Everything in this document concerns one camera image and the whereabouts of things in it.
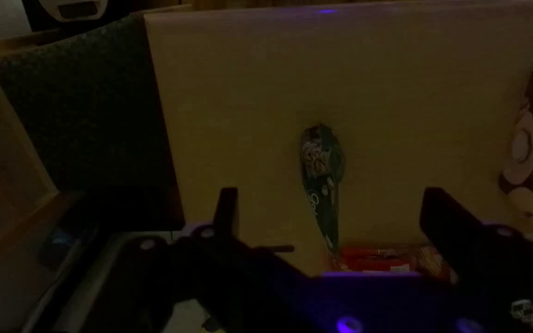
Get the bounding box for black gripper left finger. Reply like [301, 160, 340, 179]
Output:
[212, 186, 238, 236]

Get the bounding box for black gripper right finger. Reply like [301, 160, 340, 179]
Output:
[420, 186, 533, 290]

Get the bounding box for green snack sachet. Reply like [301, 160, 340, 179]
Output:
[299, 123, 344, 255]

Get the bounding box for red snack packet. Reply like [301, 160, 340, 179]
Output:
[340, 245, 412, 271]

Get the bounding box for dark grey fabric chair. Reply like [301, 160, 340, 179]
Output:
[0, 16, 174, 190]

